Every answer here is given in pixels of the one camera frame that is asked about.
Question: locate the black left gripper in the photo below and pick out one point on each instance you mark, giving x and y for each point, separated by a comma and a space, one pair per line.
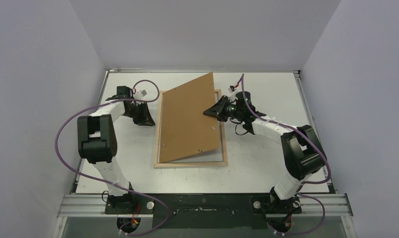
146, 119

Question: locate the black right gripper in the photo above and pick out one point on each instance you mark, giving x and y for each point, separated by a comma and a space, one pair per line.
221, 108

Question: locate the brown backing board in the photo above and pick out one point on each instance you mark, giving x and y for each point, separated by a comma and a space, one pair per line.
185, 130

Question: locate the light wooden picture frame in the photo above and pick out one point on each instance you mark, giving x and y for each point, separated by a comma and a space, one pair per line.
178, 164

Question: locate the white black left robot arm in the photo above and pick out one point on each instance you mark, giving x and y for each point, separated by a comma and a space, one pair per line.
97, 143

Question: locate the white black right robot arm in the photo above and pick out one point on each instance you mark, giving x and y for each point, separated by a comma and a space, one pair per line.
302, 150

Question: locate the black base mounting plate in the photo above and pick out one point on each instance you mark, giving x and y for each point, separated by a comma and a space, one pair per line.
202, 211

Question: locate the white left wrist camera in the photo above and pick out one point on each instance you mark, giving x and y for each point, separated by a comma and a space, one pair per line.
139, 95

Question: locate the aluminium front rail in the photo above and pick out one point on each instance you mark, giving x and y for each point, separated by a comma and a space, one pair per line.
92, 205

